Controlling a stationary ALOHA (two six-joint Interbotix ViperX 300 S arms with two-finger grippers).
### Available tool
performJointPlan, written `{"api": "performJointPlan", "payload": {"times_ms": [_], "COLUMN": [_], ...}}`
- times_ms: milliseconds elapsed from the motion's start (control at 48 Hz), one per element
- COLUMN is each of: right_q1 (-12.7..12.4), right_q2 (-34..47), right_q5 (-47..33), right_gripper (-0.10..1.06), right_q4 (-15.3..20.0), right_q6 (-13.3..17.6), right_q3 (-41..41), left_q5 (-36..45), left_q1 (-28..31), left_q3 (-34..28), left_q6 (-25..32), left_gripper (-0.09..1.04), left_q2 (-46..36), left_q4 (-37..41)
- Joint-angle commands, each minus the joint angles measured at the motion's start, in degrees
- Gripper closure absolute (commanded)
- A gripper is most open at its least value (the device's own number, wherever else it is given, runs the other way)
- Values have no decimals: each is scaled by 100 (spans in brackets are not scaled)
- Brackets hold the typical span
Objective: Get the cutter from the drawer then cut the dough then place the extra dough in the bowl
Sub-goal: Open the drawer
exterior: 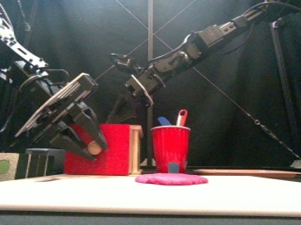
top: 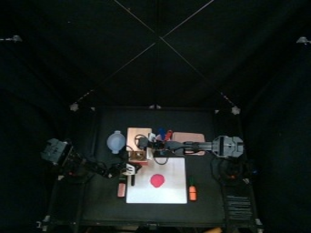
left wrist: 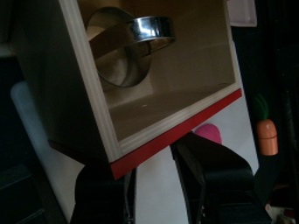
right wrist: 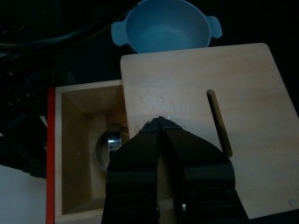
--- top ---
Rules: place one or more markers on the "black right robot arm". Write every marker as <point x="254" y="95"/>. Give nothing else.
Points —
<point x="227" y="147"/>

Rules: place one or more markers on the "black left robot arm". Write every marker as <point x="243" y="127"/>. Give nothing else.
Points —
<point x="68" y="157"/>

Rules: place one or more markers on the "wooden drawer box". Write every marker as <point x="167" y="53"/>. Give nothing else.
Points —
<point x="135" y="133"/>

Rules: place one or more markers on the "pink dough disc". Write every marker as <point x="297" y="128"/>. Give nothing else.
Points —
<point x="158" y="180"/>

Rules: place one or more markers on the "red stick tool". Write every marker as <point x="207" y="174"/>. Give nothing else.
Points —
<point x="168" y="134"/>

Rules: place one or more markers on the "blue stick tool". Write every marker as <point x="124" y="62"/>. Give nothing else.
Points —
<point x="160" y="133"/>

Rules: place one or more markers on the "orange pink toy food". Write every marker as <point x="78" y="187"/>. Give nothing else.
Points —
<point x="122" y="190"/>

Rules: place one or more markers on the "orange toy carrot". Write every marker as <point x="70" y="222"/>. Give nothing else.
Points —
<point x="193" y="191"/>

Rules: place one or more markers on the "black ribbed plate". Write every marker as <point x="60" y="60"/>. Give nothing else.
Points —
<point x="239" y="207"/>

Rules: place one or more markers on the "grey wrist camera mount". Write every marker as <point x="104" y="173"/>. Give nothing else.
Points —
<point x="130" y="168"/>

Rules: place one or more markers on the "grey frame corner bracket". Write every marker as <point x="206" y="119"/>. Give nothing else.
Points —
<point x="154" y="106"/>
<point x="235" y="109"/>
<point x="74" y="106"/>
<point x="303" y="40"/>
<point x="14" y="38"/>

